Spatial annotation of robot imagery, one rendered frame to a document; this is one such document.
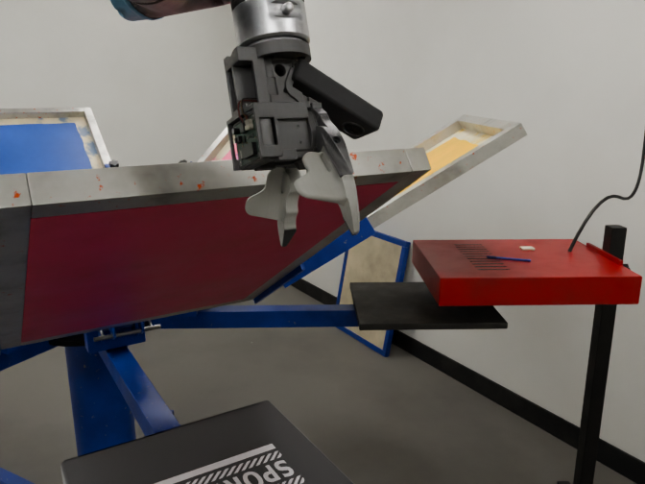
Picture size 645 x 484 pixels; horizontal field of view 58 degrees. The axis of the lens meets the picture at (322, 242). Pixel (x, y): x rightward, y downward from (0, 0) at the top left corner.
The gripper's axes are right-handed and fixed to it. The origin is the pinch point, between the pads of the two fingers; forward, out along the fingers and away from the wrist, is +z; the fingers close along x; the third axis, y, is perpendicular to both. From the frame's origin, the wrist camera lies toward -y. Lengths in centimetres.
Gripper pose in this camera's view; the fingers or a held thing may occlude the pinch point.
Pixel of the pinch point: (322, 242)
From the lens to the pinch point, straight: 60.9
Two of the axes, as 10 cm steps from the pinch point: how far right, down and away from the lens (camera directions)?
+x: 5.0, -0.8, -8.6
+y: -8.5, 1.3, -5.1
